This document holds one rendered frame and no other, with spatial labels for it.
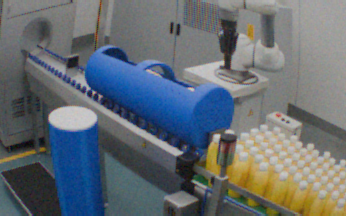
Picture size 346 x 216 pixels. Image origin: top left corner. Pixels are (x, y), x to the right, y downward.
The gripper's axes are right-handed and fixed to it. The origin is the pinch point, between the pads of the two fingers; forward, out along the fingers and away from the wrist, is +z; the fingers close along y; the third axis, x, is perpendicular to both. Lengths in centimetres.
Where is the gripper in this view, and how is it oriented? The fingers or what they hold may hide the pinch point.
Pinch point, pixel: (227, 61)
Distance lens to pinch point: 212.1
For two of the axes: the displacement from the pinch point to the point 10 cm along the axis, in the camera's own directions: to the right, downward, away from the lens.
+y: 7.5, -2.0, 6.3
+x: -6.5, -3.1, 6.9
